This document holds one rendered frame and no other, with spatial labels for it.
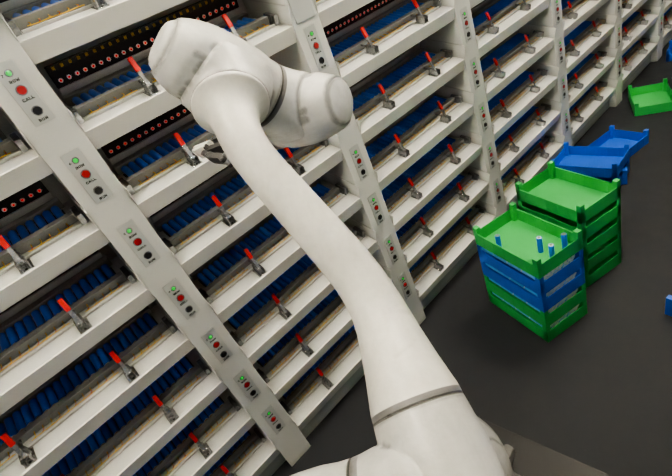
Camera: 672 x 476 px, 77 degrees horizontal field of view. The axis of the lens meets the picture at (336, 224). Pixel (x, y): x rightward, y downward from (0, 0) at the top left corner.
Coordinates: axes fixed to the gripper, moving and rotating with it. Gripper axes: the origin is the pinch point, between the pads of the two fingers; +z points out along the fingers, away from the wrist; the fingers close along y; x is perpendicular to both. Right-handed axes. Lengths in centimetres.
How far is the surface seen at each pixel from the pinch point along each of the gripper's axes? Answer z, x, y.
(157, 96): 12.7, 10.9, 10.3
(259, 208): 16.6, -27.3, 1.8
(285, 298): 30, -57, -15
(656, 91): -45, -225, 189
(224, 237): 20.0, -22.4, -9.7
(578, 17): -26, -134, 168
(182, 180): 17.2, -4.3, -2.7
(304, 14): 1, -9, 52
